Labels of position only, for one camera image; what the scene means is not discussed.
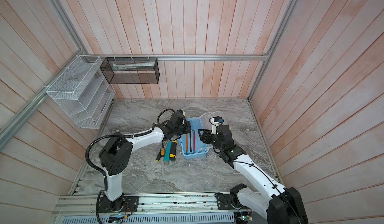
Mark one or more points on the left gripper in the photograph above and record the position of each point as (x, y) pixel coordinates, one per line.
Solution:
(188, 127)

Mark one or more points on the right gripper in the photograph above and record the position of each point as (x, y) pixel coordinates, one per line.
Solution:
(207, 133)

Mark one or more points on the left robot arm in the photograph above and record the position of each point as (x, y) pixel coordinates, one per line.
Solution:
(116, 153)

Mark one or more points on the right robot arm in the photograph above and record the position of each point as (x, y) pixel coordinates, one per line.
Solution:
(258, 176)

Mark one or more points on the black yellow utility knife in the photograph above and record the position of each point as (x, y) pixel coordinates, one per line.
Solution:
(173, 149)

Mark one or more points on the teal utility knife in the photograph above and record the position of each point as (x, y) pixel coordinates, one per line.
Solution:
(166, 157)

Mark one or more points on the black yellow screwdriver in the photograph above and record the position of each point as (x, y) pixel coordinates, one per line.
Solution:
(161, 153)

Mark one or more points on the black mesh basket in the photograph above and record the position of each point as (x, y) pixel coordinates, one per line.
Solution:
(131, 70)

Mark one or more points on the aluminium mounting rail base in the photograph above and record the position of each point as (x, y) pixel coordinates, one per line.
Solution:
(178, 208)

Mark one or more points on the horizontal aluminium wall rail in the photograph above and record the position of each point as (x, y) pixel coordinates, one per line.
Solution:
(193, 57)

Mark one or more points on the white wire mesh shelf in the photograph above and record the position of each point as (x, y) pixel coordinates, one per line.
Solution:
(81, 93)

